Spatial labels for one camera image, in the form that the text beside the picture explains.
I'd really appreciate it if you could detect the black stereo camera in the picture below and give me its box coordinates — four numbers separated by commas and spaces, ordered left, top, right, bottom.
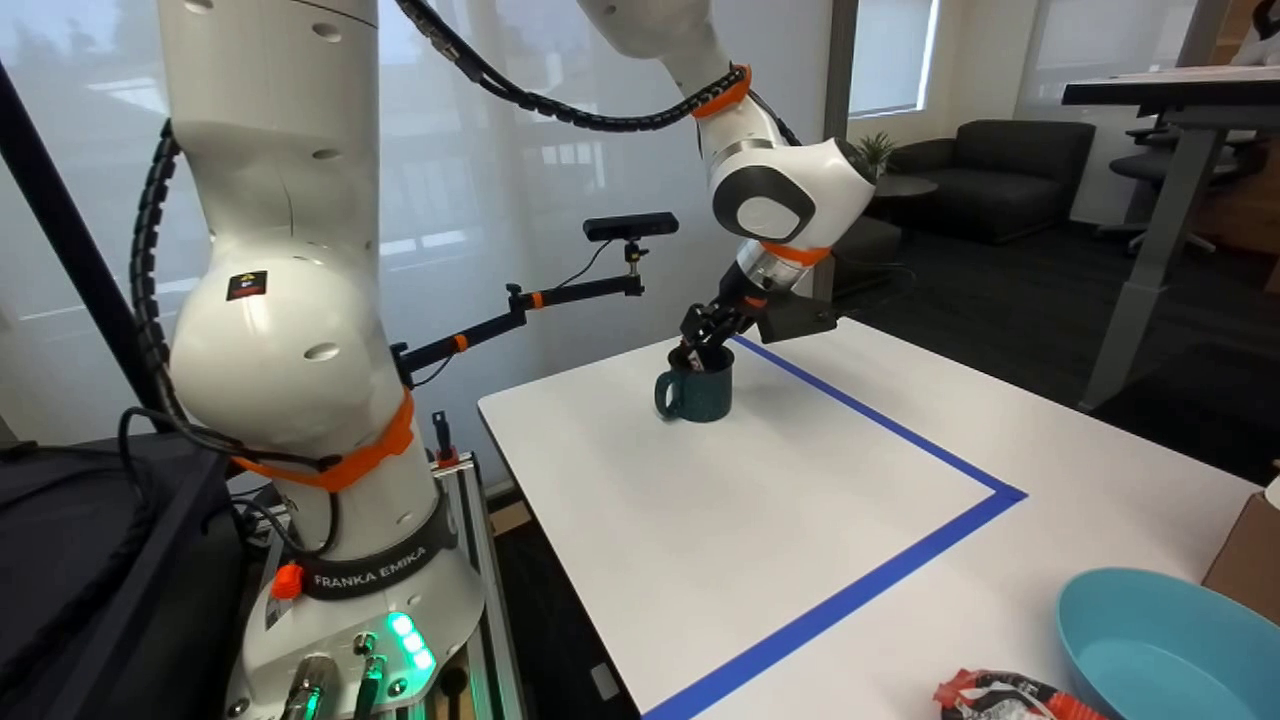
579, 207, 683, 248

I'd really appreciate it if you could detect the dark green speckled mug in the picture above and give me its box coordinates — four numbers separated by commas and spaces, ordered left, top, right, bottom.
654, 338, 741, 426

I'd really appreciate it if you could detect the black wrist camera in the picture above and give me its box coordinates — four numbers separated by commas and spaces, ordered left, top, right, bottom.
766, 292, 843, 345

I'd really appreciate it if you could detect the black articulated camera stand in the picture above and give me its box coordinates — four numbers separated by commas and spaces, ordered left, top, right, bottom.
394, 236, 654, 385

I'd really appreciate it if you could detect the grey standing desk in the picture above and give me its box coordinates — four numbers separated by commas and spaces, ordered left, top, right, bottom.
1062, 61, 1280, 415

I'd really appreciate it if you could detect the open cardboard box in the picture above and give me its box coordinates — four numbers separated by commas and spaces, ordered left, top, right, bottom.
1202, 485, 1280, 627

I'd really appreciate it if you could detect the black diagonal pole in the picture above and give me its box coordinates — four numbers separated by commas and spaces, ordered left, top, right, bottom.
0, 64, 177, 415

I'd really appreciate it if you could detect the dark sofa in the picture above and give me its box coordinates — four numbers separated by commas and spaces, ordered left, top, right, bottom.
886, 117, 1101, 248

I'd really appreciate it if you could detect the black fabric cover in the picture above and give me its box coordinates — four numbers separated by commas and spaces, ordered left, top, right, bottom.
0, 431, 274, 720

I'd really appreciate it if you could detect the light blue bowl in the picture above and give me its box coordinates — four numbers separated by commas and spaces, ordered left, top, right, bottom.
1051, 562, 1280, 720

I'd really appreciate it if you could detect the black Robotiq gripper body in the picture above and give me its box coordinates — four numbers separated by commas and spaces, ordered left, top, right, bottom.
714, 271, 782, 332

